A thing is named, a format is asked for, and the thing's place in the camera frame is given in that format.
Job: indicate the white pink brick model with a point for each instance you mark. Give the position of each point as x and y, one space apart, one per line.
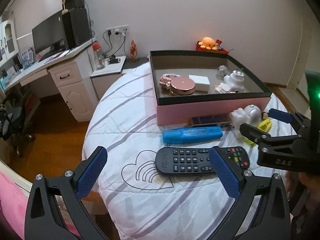
223 88

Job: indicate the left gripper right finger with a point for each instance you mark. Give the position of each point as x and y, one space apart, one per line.
260 209

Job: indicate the red storage crate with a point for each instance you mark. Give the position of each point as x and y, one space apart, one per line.
221 51

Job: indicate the white quilted striped tablecloth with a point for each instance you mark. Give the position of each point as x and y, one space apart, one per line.
142 203

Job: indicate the black computer tower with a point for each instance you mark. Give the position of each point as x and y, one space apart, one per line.
76 27

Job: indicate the yellow highlighter marker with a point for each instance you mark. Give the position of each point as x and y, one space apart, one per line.
264 126

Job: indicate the blue highlighter marker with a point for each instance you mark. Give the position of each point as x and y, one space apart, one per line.
191 135

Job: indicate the white desk with drawers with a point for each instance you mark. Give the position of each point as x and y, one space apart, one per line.
71 72

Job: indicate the black office chair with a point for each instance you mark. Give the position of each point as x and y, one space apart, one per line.
13 127

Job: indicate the pink brick donut model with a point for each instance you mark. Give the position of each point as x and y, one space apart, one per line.
165 80

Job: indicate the dark low shelf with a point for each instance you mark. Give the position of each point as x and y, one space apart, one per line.
130 65

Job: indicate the white silver toy camera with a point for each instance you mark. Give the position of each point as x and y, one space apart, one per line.
251 115

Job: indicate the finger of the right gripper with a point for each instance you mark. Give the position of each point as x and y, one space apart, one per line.
300 123
265 142

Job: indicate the dark blue small box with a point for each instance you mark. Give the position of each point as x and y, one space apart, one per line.
210 121

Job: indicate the pink box with black rim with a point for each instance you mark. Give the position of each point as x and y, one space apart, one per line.
177 109

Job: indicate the white low cabinet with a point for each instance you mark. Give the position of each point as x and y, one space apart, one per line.
104 78

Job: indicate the orange figurine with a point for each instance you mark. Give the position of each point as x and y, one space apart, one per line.
133 51

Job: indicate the black tv remote control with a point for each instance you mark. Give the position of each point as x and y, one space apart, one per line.
175 161

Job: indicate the bottle with red cap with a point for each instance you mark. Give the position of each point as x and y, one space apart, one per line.
98 56

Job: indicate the black small webcam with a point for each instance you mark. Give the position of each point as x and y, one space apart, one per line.
113 60

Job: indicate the white wall power outlet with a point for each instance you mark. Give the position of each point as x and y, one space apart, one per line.
116 31

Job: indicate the black computer monitor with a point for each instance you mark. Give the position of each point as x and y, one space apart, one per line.
49 33

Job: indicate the orange octopus plush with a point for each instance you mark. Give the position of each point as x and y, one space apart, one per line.
207 43

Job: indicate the white glass door cabinet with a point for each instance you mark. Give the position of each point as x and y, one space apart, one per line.
9 47

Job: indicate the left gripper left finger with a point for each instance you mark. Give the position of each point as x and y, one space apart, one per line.
43 218

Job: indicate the clear glass bottle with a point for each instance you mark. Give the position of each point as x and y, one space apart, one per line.
221 72

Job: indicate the white rectangular box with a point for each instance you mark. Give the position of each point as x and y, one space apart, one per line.
202 83

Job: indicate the rose gold round compact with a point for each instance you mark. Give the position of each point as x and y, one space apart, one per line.
182 85

